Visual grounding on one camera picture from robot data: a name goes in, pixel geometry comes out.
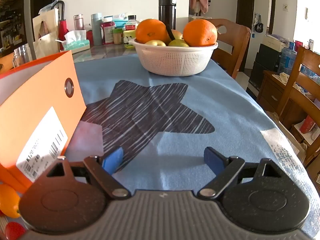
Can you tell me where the teal plastic container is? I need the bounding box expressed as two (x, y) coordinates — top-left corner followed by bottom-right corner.
(112, 17), (128, 29)

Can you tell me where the orange cardboard box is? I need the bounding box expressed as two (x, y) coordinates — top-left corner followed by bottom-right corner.
(0, 50), (87, 194)

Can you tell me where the blue printed tablecloth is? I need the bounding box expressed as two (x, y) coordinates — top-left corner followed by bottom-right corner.
(62, 54), (319, 239)

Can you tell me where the red folded umbrella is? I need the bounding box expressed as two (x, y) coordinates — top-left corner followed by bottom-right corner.
(58, 0), (69, 52)

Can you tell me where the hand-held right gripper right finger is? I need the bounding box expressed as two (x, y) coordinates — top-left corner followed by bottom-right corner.
(197, 146), (283, 200)

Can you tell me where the blue water jug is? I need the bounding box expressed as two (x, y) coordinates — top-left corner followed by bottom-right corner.
(279, 41), (298, 75)

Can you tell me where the small orange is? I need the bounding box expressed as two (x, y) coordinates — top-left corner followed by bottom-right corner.
(0, 184), (21, 218)

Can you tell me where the small jar green lid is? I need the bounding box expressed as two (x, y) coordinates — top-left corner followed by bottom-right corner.
(113, 28), (124, 45)

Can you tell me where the black hanging bag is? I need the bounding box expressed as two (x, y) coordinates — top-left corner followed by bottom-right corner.
(254, 15), (264, 33)

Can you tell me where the black cap medicine bottle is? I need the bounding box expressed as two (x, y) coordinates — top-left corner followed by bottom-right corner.
(125, 15), (139, 31)

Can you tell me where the black thermos flask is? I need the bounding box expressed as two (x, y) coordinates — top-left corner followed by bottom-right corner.
(158, 0), (177, 30)

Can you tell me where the red cherry tomato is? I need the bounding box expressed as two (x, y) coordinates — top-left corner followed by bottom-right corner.
(5, 222), (26, 240)

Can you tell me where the black strap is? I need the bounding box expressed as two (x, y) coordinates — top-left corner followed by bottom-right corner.
(165, 24), (176, 41)

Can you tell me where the small red box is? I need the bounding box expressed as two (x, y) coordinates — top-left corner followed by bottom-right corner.
(299, 116), (316, 134)

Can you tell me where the green tissue box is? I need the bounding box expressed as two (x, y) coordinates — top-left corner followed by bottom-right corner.
(62, 30), (90, 54)

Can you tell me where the grey-green drinking bottle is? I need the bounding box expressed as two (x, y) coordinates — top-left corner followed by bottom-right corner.
(91, 13), (103, 46)

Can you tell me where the red label plastic jar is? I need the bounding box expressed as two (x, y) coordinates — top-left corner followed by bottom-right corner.
(101, 21), (116, 45)

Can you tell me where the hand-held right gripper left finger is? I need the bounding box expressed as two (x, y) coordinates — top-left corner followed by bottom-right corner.
(46, 145), (132, 201)

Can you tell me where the stack of black boxes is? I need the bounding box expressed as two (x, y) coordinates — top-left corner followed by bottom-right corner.
(246, 44), (283, 93)

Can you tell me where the low wooden cabinet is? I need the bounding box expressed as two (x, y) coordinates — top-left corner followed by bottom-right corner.
(257, 70), (320, 130)

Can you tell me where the wooden dining chair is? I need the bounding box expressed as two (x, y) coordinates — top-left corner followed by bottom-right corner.
(276, 46), (320, 167)

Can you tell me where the clear glass jar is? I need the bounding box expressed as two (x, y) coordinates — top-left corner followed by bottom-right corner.
(13, 44), (30, 68)

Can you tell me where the pink drinking bottle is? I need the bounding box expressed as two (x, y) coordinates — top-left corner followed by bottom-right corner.
(73, 14), (85, 30)

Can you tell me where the wooden chair round hole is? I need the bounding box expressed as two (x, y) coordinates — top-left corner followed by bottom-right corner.
(197, 18), (251, 79)

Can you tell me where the yellow-green panda mug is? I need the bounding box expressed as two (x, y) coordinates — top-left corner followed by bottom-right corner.
(123, 30), (137, 49)

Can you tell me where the beige paper bag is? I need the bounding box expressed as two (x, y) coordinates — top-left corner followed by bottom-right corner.
(32, 7), (62, 60)

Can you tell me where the white plastic colander basket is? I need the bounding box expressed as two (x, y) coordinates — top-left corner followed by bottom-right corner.
(131, 38), (219, 77)

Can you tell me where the large orange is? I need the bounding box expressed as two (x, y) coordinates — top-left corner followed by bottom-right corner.
(183, 19), (218, 47)
(135, 19), (168, 44)

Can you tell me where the dark wooden shelf cabinet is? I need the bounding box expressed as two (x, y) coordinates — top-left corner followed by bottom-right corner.
(0, 0), (33, 55)

